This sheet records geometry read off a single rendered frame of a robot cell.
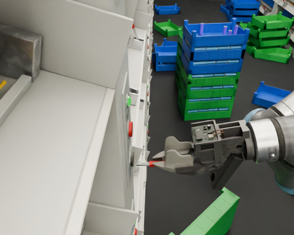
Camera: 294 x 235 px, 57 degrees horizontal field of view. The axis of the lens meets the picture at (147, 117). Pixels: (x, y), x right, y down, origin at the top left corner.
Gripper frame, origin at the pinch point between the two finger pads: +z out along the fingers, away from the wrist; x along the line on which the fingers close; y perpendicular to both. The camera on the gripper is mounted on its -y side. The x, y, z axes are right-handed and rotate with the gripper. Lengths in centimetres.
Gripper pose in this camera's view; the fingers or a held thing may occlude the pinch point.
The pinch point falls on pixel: (158, 162)
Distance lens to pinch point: 63.2
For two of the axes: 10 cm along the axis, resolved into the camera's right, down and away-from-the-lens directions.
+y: -2.3, -7.9, -5.7
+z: -9.7, 1.6, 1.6
